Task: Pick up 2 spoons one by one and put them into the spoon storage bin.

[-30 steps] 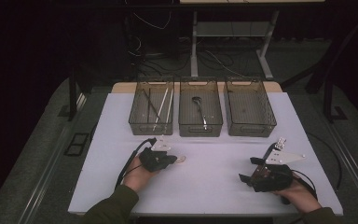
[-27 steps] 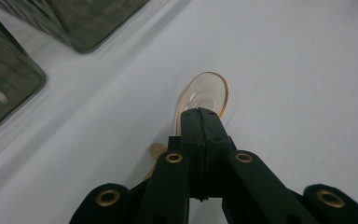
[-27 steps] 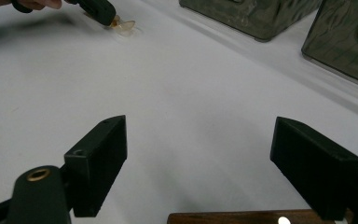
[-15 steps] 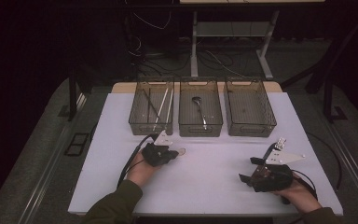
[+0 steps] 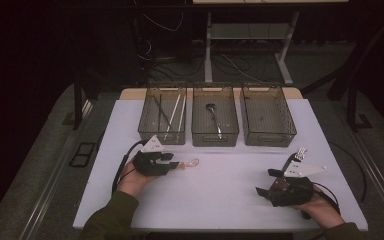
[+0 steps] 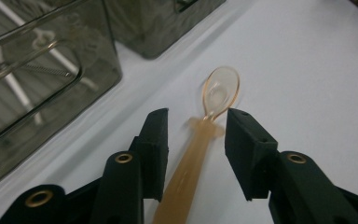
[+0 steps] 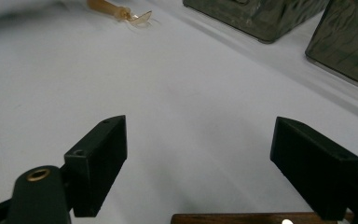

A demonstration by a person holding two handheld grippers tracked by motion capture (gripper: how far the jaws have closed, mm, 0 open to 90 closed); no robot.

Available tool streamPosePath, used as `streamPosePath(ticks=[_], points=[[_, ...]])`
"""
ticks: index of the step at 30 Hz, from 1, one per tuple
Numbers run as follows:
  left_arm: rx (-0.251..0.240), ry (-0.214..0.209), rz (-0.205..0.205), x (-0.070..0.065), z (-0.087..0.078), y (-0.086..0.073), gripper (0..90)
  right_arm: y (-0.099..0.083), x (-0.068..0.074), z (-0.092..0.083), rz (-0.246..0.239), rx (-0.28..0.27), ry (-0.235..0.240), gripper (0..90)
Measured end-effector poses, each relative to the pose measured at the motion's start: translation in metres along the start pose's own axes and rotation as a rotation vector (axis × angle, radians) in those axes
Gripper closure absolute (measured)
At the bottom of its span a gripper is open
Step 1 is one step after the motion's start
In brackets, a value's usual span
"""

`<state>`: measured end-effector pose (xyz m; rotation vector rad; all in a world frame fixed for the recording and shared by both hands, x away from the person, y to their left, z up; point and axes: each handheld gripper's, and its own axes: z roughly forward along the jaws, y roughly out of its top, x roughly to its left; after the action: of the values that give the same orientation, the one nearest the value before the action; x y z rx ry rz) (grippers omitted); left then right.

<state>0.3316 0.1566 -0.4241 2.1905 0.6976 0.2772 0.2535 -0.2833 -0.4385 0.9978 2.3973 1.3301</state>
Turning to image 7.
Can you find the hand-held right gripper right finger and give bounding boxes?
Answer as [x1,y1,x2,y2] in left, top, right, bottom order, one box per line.
[269,116,358,222]

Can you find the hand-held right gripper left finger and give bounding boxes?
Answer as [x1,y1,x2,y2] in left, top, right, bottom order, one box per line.
[63,115,129,218]

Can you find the wooden spoon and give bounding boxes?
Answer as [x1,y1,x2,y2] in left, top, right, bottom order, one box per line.
[87,0,153,27]

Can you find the smoked transparent plastic basket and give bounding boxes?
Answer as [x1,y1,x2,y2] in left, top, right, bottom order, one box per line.
[305,0,358,92]
[182,0,330,45]

